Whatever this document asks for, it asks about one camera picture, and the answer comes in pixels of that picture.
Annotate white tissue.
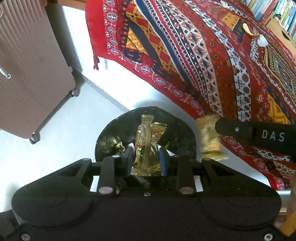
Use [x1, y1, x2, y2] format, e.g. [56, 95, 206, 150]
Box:
[257, 34, 268, 48]

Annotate gold candy wrapper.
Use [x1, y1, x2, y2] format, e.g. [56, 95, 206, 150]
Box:
[131, 114, 167, 177]

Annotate black trash bin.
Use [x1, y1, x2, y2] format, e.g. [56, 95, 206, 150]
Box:
[94, 106, 198, 189]

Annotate wooden drawer shelf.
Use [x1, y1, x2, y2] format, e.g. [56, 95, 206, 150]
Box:
[263, 17, 296, 58]

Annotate pink ribbed suitcase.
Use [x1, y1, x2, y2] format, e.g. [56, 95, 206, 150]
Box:
[1, 1, 79, 144]

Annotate golden biscuit wrapper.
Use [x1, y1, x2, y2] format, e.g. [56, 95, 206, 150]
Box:
[196, 114, 228, 161]

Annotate red patterned tablecloth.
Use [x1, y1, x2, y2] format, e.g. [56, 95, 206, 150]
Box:
[85, 0, 296, 191]

